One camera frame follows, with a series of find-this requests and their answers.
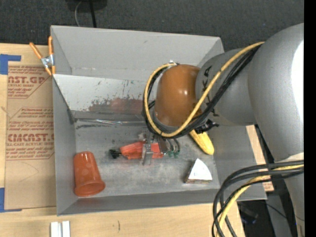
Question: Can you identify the white wedge-shaped toy slice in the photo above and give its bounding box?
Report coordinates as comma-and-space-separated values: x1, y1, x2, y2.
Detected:
183, 158, 213, 184

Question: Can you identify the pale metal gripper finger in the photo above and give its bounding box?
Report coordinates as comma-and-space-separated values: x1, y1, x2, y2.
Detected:
138, 131, 152, 143
142, 144, 154, 166

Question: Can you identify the brown cardboard board red print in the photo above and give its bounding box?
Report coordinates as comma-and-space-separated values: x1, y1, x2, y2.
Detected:
0, 42, 58, 211

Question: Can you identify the orange tool with black tip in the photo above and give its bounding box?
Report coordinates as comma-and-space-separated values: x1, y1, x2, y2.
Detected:
109, 141, 165, 160

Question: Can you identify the yellow toy corn cob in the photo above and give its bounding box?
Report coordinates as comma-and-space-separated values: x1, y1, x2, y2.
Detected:
188, 129, 215, 156

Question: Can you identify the orange plastic cup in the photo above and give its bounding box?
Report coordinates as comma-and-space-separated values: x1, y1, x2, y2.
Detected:
73, 151, 107, 198

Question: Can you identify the grey metal bin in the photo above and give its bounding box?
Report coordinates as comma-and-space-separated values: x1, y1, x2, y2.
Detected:
50, 25, 268, 217

